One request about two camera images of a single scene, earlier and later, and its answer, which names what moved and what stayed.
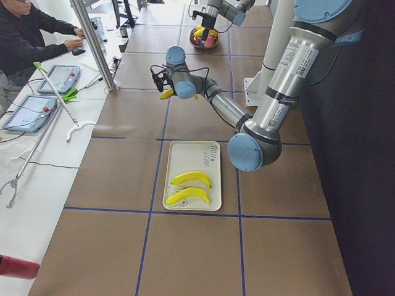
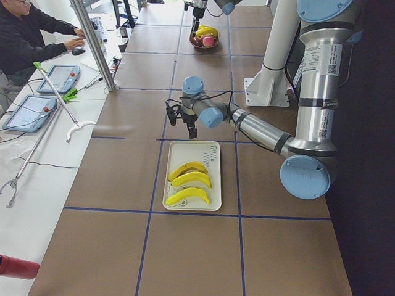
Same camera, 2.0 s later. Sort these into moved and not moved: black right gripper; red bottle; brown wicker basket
Moved: black right gripper
Not moved: red bottle; brown wicker basket
